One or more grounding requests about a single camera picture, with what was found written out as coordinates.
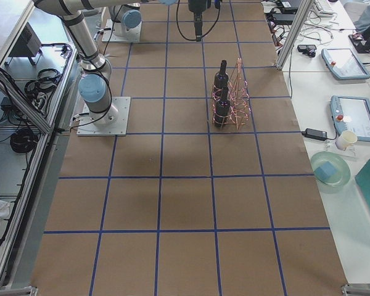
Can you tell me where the green glass plate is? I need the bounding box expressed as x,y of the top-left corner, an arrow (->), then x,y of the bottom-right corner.
310,151 -> 351,187

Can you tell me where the dark wine bottle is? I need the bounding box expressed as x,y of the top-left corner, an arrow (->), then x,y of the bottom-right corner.
214,86 -> 231,128
213,60 -> 229,92

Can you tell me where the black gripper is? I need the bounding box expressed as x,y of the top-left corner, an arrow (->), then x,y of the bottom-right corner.
187,0 -> 212,42

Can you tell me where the far blue teach pendant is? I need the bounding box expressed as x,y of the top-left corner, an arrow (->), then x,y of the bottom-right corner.
321,48 -> 370,80

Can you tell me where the grey electronics box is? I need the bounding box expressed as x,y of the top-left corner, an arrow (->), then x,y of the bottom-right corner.
4,22 -> 42,66

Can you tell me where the black webcam device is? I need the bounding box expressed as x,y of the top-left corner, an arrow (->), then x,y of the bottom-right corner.
297,44 -> 316,58

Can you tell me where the near blue teach pendant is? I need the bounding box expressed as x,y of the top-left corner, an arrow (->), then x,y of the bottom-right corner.
330,96 -> 370,142

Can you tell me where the black power adapter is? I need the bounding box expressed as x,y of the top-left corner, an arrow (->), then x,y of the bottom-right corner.
302,128 -> 327,141

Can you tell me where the white paper cup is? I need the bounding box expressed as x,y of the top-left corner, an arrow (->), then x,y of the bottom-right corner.
335,130 -> 358,150

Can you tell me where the dark wine bottle rear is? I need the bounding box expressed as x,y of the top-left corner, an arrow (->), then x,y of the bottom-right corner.
213,60 -> 229,92

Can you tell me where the blue teach pendant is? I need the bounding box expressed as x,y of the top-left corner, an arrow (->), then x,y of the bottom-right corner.
330,96 -> 370,142
321,48 -> 370,80

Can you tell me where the dark wine bottle front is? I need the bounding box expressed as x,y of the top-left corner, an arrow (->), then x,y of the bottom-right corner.
214,86 -> 231,128

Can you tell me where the brown gridded paper mat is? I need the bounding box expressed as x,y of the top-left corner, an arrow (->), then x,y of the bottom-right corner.
31,1 -> 346,295

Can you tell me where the copper wire wine basket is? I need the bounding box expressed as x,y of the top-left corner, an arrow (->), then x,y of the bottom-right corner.
211,58 -> 251,130

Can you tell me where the aluminium frame post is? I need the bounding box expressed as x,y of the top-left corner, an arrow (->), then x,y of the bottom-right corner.
276,0 -> 313,70

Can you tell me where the blue foam cube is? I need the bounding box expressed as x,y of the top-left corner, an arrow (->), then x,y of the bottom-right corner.
314,161 -> 338,181

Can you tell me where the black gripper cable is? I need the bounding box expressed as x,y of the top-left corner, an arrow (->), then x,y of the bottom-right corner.
176,0 -> 221,42

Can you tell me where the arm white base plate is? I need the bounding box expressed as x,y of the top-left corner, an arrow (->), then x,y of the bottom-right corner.
76,97 -> 131,136
102,19 -> 142,43

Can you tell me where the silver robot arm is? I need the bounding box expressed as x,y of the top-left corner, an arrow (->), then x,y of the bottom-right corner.
109,2 -> 142,36
33,1 -> 143,125

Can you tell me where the black coiled cable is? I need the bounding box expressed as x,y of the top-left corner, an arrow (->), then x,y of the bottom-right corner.
9,128 -> 35,154

